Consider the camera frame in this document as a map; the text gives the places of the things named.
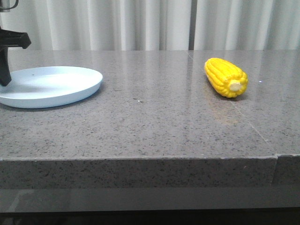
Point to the white pleated curtain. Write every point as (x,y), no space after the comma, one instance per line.
(157,24)

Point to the yellow toy corn cob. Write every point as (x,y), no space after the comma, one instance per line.
(227,79)

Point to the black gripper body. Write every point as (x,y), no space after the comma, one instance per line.
(10,39)

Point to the light blue round plate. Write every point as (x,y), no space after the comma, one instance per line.
(44,87)

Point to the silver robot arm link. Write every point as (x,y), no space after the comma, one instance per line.
(7,5)

